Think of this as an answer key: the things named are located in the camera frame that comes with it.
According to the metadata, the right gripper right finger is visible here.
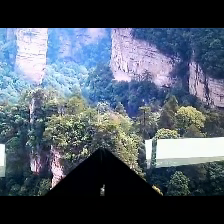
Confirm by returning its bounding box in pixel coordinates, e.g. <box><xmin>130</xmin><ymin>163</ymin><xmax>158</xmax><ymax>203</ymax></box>
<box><xmin>101</xmin><ymin>148</ymin><xmax>163</xmax><ymax>197</ymax></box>

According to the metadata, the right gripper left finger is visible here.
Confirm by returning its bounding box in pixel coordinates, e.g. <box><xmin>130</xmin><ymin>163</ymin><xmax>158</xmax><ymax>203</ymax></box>
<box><xmin>46</xmin><ymin>148</ymin><xmax>104</xmax><ymax>197</ymax></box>

